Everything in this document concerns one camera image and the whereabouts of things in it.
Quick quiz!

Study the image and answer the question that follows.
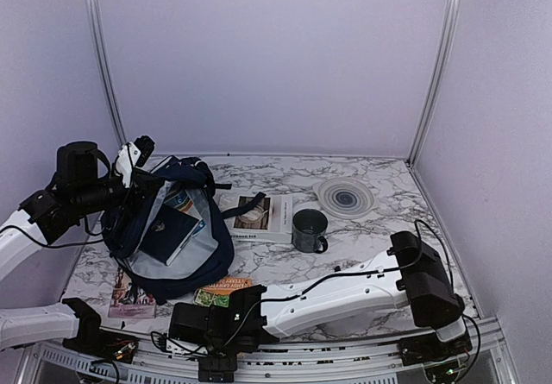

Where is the penguin young readers book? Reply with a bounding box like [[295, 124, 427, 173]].
[[164, 189, 205, 237]]

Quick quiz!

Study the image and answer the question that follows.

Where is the aluminium frame post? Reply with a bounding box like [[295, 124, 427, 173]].
[[85, 0, 128, 147], [406, 0, 461, 168]]

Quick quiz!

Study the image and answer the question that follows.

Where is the orange treehouse book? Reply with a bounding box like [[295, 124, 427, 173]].
[[193, 277, 253, 307]]

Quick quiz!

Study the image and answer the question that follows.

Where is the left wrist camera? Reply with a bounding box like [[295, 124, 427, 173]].
[[112, 135, 155, 189]]

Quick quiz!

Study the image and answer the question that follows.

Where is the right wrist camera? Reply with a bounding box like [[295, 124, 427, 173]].
[[149, 331, 204, 356]]

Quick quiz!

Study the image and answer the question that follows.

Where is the dark blue hardcover notebook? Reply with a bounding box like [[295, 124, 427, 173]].
[[139, 205, 198, 266]]

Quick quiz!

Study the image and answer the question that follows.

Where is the right aluminium frame post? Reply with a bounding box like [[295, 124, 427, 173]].
[[406, 0, 461, 168]]

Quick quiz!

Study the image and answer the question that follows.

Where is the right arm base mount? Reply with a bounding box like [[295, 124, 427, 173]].
[[398, 330, 473, 366]]

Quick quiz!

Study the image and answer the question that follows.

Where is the front aluminium rail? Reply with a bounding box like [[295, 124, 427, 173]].
[[15, 318, 519, 383]]

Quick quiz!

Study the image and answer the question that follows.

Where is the grey swirl ceramic plate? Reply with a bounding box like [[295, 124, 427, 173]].
[[312, 178, 378, 220]]

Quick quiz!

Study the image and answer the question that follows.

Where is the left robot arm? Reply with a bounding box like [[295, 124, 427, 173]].
[[1, 135, 154, 354]]

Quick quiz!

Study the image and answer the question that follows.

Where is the dark grey metal mug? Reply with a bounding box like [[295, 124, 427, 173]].
[[292, 209, 329, 254]]

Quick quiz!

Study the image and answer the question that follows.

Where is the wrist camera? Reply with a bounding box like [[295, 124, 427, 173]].
[[149, 331, 204, 356], [112, 135, 155, 189]]

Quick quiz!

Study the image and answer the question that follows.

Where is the pink illustrated thin book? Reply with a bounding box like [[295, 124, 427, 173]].
[[108, 268, 156, 319]]

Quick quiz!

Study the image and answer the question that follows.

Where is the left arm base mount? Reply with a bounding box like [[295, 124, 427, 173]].
[[61, 298, 139, 364]]

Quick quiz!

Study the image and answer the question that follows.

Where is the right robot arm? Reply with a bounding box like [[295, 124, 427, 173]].
[[161, 219, 475, 382]]

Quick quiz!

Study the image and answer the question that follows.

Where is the white afternoon tea book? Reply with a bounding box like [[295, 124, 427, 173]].
[[215, 193, 293, 244]]

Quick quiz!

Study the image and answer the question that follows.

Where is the navy blue student backpack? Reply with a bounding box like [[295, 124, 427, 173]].
[[101, 156, 266, 305]]

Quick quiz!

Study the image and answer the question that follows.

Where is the left aluminium frame post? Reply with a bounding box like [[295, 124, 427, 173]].
[[85, 0, 128, 147]]

